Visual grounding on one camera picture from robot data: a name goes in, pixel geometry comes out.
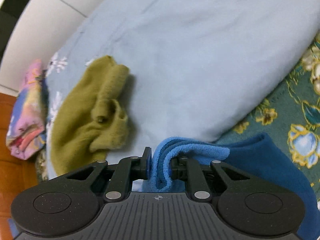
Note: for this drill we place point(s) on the blue fleece garment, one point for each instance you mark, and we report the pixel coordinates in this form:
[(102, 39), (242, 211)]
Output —
[(257, 155)]

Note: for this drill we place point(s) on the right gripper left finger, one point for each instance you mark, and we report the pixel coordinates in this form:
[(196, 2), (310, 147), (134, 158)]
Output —
[(142, 165)]

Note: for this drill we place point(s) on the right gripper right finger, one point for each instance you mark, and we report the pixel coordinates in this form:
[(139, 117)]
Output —
[(177, 165)]

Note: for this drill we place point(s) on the olive green knit garment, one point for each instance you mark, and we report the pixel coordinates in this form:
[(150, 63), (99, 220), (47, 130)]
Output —
[(90, 121)]

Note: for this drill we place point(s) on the teal floral bed sheet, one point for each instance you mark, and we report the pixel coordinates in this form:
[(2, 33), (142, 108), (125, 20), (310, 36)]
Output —
[(290, 116)]

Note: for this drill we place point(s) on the light blue floral quilt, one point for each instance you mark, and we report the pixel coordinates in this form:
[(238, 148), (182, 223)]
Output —
[(197, 67)]

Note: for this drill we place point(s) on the pink multicolour cloth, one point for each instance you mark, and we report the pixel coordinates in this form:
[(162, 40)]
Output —
[(27, 129)]

